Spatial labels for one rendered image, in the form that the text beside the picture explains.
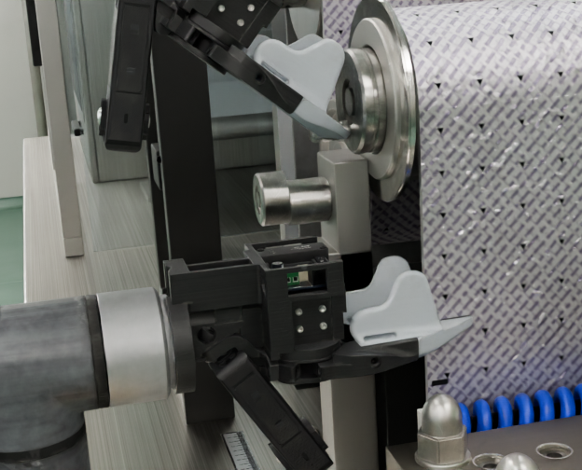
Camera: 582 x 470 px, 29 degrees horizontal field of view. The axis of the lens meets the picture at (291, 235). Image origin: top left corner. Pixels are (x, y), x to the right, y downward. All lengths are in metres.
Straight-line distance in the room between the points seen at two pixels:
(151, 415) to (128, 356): 0.46
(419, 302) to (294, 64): 0.18
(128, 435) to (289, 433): 0.39
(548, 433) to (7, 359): 0.36
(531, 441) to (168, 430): 0.46
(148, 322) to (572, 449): 0.29
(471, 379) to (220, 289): 0.20
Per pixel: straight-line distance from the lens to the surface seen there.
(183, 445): 1.10
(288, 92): 0.76
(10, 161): 6.36
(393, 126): 0.76
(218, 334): 0.74
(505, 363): 0.82
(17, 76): 6.30
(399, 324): 0.76
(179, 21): 0.75
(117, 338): 0.71
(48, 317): 0.72
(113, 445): 1.12
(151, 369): 0.71
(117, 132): 0.76
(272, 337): 0.72
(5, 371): 0.71
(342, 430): 0.89
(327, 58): 0.77
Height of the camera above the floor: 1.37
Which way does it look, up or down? 15 degrees down
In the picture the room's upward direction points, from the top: 4 degrees counter-clockwise
